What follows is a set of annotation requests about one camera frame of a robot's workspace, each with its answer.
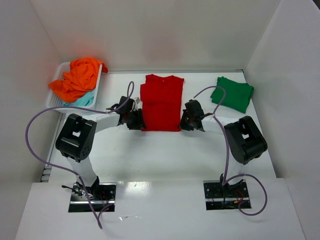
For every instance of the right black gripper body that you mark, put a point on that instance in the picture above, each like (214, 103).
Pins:
(185, 121)

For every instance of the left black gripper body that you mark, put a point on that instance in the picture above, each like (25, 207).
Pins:
(137, 119)

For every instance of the red t shirt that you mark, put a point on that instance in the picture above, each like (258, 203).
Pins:
(161, 102)

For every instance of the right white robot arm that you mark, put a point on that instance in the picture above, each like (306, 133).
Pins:
(244, 141)

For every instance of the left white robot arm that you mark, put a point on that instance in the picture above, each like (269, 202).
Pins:
(76, 139)

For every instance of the teal t shirt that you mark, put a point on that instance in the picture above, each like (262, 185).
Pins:
(84, 101)

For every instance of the folded green t shirt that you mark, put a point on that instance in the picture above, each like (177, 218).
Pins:
(238, 95)

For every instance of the orange t shirt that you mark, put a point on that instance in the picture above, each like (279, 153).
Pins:
(81, 78)

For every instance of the white plastic basket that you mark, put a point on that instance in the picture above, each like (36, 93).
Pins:
(54, 101)

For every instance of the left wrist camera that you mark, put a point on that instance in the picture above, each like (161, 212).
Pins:
(137, 103)

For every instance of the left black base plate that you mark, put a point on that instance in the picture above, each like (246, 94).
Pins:
(79, 203)

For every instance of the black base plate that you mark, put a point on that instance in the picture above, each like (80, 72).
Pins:
(228, 197)
(79, 203)

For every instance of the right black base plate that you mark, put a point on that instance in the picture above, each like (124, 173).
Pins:
(228, 197)

